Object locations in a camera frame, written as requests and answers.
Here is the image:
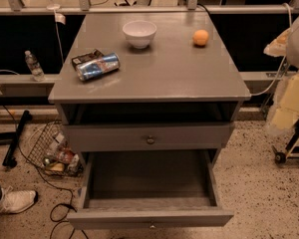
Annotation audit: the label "white hanging cable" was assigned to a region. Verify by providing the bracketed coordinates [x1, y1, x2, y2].
[250, 2, 293, 98]

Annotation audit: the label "white sneaker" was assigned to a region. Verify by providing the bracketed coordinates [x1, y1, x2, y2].
[0, 187, 38, 214]

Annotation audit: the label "wire basket with items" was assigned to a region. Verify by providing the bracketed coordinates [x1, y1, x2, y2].
[28, 121, 83, 176]

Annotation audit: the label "dark snack packet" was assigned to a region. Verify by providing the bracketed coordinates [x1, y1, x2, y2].
[71, 49, 103, 68]

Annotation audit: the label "black floor cable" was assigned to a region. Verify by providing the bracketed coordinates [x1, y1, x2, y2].
[0, 69, 91, 239]

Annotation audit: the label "open grey lower drawer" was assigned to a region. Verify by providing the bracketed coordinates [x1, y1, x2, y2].
[68, 150, 233, 230]

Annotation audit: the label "orange fruit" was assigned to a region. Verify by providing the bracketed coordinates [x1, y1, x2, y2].
[192, 30, 209, 47]

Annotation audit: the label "white desk lamp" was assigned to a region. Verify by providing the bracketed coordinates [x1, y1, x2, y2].
[47, 0, 66, 25]

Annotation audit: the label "grey wooden cabinet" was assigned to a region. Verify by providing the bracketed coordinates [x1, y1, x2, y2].
[48, 11, 252, 157]

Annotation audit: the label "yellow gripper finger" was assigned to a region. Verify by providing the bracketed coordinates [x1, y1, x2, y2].
[263, 29, 290, 57]
[265, 72, 299, 136]

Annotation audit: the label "clear plastic water bottle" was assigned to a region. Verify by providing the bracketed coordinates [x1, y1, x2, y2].
[25, 51, 45, 82]

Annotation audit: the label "black metal stand leg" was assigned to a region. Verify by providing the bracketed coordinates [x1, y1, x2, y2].
[2, 111, 32, 168]

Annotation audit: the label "blue silver drink can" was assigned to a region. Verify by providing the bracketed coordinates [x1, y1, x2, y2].
[76, 53, 121, 82]

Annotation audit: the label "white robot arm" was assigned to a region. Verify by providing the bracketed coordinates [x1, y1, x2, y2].
[264, 16, 299, 135]

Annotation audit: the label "closed grey upper drawer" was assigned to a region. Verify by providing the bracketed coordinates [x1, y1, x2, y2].
[63, 123, 233, 152]

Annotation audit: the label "white ceramic bowl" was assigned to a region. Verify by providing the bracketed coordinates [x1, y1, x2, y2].
[123, 20, 157, 49]

